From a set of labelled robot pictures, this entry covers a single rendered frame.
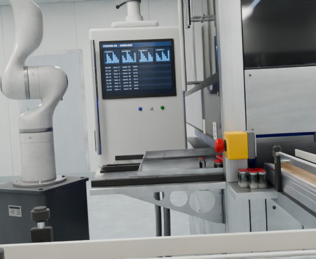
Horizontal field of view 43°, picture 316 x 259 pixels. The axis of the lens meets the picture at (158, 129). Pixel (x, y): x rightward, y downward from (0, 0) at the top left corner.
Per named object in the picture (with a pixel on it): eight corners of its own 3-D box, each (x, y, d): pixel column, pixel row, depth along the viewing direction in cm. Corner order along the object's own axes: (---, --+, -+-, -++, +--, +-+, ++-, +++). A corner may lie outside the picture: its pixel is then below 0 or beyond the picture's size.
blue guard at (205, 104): (185, 121, 315) (183, 97, 314) (223, 141, 121) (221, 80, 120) (184, 121, 315) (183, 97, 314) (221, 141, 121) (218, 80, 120)
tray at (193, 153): (220, 154, 182) (220, 147, 182) (230, 162, 156) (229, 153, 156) (145, 159, 182) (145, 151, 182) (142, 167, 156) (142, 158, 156)
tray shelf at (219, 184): (218, 157, 187) (218, 153, 187) (252, 187, 117) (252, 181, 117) (116, 163, 187) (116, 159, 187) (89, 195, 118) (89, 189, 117)
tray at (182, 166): (233, 165, 148) (233, 156, 148) (249, 178, 122) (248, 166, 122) (142, 170, 148) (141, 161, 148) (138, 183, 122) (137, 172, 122)
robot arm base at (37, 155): (0, 186, 142) (-4, 134, 141) (38, 177, 159) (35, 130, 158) (40, 188, 134) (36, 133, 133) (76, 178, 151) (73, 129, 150)
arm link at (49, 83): (19, 132, 149) (14, 68, 148) (69, 128, 155) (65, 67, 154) (18, 133, 138) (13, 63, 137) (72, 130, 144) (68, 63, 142)
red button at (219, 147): (227, 151, 111) (227, 137, 111) (230, 153, 107) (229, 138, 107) (213, 152, 112) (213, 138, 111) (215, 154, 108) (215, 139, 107)
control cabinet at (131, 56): (183, 158, 238) (176, 25, 234) (189, 162, 219) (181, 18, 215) (98, 164, 234) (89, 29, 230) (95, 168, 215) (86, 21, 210)
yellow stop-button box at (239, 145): (249, 155, 113) (248, 130, 113) (255, 159, 106) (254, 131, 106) (223, 156, 113) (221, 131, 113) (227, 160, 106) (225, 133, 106)
